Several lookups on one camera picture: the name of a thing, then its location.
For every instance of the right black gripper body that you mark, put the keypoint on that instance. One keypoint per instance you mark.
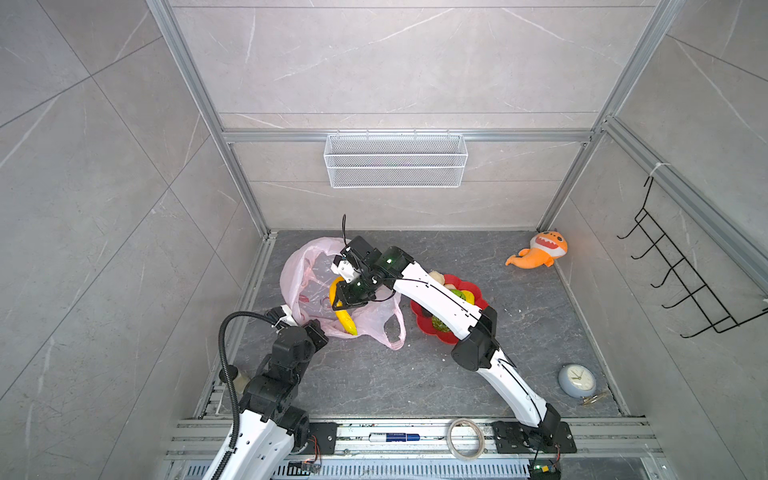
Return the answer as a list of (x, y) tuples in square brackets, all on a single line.
[(360, 292)]

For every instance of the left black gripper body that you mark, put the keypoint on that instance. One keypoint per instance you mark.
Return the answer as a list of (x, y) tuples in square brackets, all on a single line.
[(313, 342)]

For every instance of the yellow banana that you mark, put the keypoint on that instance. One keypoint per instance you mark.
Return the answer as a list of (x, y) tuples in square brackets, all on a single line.
[(342, 315)]

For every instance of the pink plastic bag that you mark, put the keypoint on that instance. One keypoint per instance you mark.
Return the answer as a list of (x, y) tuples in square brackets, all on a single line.
[(305, 284)]

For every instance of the beige round fruit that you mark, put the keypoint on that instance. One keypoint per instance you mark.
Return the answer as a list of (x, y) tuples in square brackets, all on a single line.
[(438, 277)]

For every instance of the green bumpy fruit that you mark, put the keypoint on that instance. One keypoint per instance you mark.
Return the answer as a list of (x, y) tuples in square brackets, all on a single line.
[(438, 325)]

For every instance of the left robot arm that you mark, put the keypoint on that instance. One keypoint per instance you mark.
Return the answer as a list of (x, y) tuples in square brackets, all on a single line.
[(266, 426)]

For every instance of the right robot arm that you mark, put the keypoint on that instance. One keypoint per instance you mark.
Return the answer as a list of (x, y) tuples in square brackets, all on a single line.
[(475, 328)]

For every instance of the blue white marker pen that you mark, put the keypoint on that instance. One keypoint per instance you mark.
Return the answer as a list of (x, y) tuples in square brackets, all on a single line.
[(393, 437)]

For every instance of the white tape roll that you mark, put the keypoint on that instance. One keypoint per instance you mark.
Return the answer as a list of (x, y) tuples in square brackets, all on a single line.
[(465, 440)]

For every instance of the orange shark plush toy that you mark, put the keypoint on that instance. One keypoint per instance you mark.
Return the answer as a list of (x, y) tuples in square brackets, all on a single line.
[(544, 248)]

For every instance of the small grey alarm clock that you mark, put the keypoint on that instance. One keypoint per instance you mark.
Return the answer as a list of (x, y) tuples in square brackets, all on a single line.
[(577, 381)]

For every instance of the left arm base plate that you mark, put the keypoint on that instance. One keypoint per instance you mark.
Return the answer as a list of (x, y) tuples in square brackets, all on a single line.
[(321, 436)]

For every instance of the white wire mesh basket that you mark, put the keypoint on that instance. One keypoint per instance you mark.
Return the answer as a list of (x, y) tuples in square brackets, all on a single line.
[(367, 160)]

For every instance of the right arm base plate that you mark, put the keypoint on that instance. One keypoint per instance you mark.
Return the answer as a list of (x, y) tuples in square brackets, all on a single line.
[(515, 438)]

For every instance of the black wire hook rack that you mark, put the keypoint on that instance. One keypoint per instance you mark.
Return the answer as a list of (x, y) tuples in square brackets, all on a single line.
[(680, 267)]

